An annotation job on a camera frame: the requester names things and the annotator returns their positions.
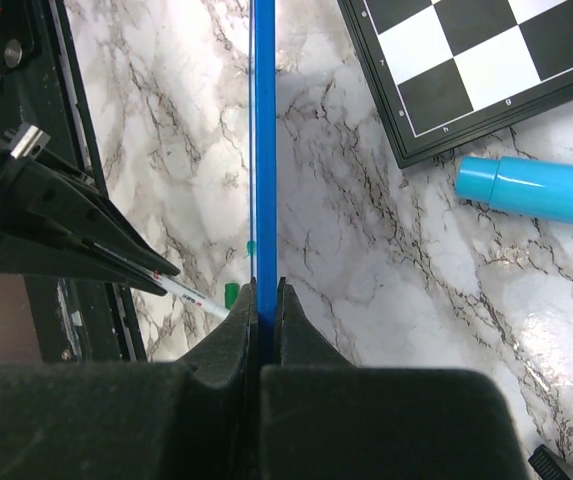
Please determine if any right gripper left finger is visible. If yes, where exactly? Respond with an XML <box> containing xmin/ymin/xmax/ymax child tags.
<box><xmin>0</xmin><ymin>283</ymin><xmax>257</xmax><ymax>479</ymax></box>

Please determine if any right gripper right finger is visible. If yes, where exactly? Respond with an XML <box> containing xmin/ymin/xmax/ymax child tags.
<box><xmin>260</xmin><ymin>282</ymin><xmax>527</xmax><ymax>479</ymax></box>

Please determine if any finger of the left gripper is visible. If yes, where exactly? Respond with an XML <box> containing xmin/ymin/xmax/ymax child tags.
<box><xmin>0</xmin><ymin>230</ymin><xmax>165</xmax><ymax>295</ymax></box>
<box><xmin>0</xmin><ymin>149</ymin><xmax>179</xmax><ymax>276</ymax></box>

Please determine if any white green marker pen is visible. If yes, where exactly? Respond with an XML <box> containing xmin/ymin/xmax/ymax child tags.
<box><xmin>108</xmin><ymin>251</ymin><xmax>229</xmax><ymax>320</ymax></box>

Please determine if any green marker cap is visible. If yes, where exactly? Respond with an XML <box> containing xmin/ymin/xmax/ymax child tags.
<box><xmin>224</xmin><ymin>282</ymin><xmax>240</xmax><ymax>310</ymax></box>

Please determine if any blue framed whiteboard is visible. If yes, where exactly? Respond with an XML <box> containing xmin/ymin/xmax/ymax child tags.
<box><xmin>249</xmin><ymin>0</ymin><xmax>279</xmax><ymax>364</ymax></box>

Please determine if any black whiteboard stand leg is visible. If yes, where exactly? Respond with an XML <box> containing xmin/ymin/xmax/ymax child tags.
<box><xmin>528</xmin><ymin>445</ymin><xmax>571</xmax><ymax>480</ymax></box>

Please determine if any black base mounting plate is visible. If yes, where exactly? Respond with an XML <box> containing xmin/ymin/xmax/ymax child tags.
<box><xmin>0</xmin><ymin>1</ymin><xmax>145</xmax><ymax>362</ymax></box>

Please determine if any light blue cylinder tube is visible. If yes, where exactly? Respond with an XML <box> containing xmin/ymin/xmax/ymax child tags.
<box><xmin>455</xmin><ymin>157</ymin><xmax>573</xmax><ymax>225</ymax></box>

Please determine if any black white chessboard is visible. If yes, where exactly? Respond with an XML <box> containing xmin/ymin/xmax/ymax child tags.
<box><xmin>339</xmin><ymin>0</ymin><xmax>573</xmax><ymax>168</ymax></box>

